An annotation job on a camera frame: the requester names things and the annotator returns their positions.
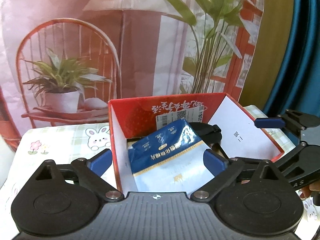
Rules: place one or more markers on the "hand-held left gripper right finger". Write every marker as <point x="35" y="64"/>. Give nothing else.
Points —
<point x="215" y="162"/>

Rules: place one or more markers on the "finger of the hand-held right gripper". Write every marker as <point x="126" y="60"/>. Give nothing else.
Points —
<point x="207" y="132"/>
<point x="270" y="122"/>

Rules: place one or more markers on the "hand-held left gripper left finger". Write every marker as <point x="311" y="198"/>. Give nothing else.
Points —
<point x="101" y="163"/>

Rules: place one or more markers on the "blue and white packet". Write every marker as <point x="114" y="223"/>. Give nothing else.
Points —
<point x="162" y="155"/>

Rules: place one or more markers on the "red strawberry print box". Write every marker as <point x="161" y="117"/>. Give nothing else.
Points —
<point x="140" y="115"/>

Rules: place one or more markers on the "person's right hand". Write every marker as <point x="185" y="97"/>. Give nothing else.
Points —
<point x="311" y="191"/>

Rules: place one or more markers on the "yellow wooden panel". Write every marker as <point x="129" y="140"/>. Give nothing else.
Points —
<point x="270" y="55"/>

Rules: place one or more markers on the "teal curtain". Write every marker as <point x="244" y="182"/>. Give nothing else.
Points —
<point x="300" y="55"/>

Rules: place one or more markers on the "printed wall tapestry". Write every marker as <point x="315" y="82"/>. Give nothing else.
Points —
<point x="140" y="55"/>

